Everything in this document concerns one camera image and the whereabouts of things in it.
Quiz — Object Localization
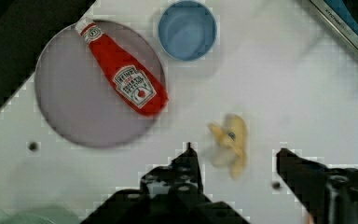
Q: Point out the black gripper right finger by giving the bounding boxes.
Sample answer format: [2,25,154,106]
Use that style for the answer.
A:
[276,148,358,224]

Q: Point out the green cup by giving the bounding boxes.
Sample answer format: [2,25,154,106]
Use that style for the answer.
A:
[0,206,80,224]

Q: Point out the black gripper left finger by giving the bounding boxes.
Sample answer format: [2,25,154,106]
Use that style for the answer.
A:
[140,142,203,198]

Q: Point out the yellow banana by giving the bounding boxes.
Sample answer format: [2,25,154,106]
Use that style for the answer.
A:
[208,114,248,180]

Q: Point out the blue bowl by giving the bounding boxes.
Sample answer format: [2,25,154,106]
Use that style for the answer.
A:
[158,0,217,62]

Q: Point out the grey round plate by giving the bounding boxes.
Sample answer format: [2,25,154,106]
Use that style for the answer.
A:
[34,24,159,148]

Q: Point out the red ketchup bottle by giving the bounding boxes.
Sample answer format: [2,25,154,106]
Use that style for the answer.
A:
[76,18,169,117]

